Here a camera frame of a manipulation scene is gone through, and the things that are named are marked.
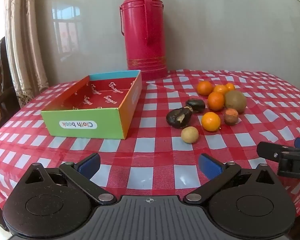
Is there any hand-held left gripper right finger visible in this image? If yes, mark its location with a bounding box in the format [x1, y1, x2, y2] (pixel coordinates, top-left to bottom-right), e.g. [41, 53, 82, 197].
[182, 153, 275, 204]

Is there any colourful cardboard box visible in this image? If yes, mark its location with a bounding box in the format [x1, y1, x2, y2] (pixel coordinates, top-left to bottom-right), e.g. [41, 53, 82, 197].
[41, 70, 143, 140]

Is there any red thermos flask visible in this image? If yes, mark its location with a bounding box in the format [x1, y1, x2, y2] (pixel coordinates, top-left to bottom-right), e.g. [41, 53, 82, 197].
[119, 0, 168, 81]

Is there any beige curtain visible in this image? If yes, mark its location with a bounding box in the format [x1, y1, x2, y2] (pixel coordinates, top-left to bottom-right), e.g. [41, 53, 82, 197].
[4, 0, 49, 108]

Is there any small dark wrinkled fruit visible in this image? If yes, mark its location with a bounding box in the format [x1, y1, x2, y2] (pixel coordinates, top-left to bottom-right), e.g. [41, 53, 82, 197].
[186, 99, 206, 113]

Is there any beige round longan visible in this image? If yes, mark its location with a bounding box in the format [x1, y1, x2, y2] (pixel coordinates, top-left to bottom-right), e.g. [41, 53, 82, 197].
[181, 126, 199, 144]

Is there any large dark wrinkled fruit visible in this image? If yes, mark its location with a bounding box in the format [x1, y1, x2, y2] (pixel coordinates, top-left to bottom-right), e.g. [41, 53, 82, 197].
[166, 107, 192, 129]

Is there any small brown cut fruit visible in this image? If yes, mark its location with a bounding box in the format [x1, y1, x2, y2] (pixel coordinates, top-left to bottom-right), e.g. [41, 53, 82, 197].
[224, 108, 239, 126]

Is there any brown kiwi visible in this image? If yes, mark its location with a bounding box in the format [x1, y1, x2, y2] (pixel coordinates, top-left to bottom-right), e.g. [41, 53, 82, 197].
[224, 90, 247, 114]

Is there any red white checked tablecloth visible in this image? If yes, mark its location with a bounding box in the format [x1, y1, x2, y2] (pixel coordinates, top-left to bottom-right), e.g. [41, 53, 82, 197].
[0, 69, 300, 225]

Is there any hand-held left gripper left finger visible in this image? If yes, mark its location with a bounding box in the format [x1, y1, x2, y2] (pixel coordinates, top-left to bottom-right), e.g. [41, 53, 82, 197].
[25, 153, 117, 204]

